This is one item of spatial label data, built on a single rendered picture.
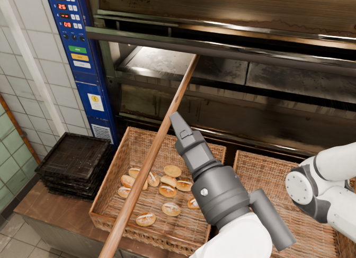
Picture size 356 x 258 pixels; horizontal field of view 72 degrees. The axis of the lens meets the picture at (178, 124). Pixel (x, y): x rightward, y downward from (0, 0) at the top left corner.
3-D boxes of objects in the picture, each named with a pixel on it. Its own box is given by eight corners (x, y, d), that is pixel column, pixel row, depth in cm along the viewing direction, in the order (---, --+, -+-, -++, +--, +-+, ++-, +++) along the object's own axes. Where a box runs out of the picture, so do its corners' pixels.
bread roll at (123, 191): (138, 189, 137) (136, 184, 134) (134, 200, 133) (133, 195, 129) (121, 187, 139) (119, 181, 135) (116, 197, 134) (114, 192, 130)
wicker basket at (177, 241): (133, 156, 157) (127, 124, 138) (221, 177, 145) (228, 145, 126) (93, 229, 123) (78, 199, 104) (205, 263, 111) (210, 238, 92)
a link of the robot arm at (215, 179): (159, 148, 45) (189, 209, 39) (205, 121, 44) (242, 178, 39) (179, 165, 56) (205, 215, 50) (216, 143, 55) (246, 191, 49)
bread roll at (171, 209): (182, 207, 129) (182, 202, 126) (178, 219, 125) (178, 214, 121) (163, 202, 132) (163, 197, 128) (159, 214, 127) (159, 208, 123)
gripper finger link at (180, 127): (180, 110, 50) (194, 134, 47) (167, 118, 50) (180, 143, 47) (178, 107, 48) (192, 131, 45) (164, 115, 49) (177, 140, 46)
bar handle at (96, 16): (94, 30, 94) (97, 29, 95) (177, 41, 87) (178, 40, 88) (92, 14, 91) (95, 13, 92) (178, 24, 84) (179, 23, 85)
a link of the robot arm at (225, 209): (204, 214, 50) (235, 273, 44) (196, 205, 40) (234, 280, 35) (254, 186, 50) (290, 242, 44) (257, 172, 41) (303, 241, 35)
